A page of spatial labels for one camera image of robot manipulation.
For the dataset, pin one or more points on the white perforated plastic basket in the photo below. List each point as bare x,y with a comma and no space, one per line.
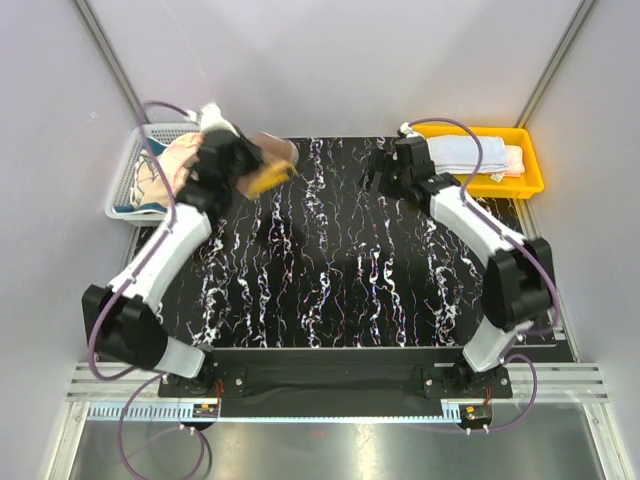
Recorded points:
120,189

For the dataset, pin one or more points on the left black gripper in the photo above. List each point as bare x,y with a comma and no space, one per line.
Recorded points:
253,156

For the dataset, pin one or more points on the yellow plastic tray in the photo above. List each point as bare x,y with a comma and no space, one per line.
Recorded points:
481,185

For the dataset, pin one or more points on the left small connector board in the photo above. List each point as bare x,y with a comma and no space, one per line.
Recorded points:
206,410

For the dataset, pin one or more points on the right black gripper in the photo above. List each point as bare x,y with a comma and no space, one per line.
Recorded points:
381,162

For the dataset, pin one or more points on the light blue white towel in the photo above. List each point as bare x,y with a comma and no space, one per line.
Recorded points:
457,154

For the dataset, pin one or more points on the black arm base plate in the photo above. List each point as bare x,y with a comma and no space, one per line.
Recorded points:
435,373

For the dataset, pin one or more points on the brown towel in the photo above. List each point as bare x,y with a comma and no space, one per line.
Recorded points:
278,158

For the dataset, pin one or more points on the teal patterned towel in basket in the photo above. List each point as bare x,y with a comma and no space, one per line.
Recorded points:
147,193

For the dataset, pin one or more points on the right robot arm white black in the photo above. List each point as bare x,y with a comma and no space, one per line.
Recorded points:
518,283

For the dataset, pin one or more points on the small connector board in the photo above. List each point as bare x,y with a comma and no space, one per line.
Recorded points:
206,410
476,416

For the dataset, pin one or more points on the right small connector board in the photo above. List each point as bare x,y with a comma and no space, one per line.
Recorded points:
476,416

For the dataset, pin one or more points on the pink rabbit towel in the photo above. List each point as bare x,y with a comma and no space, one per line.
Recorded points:
515,165

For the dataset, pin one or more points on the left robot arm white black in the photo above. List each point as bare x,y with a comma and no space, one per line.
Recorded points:
121,317

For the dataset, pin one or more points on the pale pink towel in basket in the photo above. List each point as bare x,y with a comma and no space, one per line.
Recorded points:
178,158

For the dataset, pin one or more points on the black marble pattern mat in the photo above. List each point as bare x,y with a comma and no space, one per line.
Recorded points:
319,262

